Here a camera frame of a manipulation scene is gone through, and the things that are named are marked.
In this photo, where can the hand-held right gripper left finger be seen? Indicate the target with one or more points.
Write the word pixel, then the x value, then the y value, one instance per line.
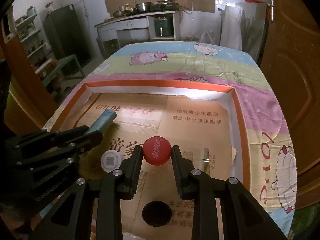
pixel 136 170

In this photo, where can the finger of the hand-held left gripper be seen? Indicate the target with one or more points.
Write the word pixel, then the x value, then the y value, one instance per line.
pixel 75 133
pixel 62 155

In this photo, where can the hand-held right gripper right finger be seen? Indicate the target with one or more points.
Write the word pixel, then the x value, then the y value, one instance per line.
pixel 178 172

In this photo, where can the white bottle cap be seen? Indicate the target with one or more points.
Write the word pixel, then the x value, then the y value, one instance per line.
pixel 111 160

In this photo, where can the red bottle cap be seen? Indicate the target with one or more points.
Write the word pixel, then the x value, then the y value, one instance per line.
pixel 157 151

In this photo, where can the beige small box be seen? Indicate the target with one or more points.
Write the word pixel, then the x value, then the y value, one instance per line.
pixel 201 156

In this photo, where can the teal small box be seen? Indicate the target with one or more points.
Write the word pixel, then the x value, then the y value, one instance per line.
pixel 105 120

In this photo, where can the shallow cardboard tray orange rim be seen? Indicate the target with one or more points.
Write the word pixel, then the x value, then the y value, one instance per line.
pixel 190 135

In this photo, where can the black bottle cap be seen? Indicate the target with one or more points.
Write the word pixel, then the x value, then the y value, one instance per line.
pixel 156 213

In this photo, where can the green stool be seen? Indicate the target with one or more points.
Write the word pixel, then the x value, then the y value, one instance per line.
pixel 65 65

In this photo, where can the dark refrigerator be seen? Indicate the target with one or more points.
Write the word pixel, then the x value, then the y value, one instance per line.
pixel 67 35

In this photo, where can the white shelf rack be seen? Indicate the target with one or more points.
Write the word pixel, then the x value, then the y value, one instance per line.
pixel 32 42

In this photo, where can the printed cartoon blanket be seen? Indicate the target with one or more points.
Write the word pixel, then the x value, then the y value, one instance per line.
pixel 262 105

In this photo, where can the white kitchen counter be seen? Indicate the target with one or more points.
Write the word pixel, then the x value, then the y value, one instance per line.
pixel 130 25

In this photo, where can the green air fryer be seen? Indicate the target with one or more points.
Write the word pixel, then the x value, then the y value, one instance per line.
pixel 162 27

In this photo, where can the brown wooden door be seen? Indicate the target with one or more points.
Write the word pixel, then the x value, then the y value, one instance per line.
pixel 295 92

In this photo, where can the steel pot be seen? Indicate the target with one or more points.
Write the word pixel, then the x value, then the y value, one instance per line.
pixel 143 6

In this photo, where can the black gas stove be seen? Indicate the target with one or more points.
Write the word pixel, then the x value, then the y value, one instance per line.
pixel 165 5

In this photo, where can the clear plastic sheet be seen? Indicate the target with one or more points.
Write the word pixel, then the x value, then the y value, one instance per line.
pixel 240 27

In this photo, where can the wooden door frame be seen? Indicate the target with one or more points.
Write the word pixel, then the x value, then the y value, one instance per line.
pixel 22 85

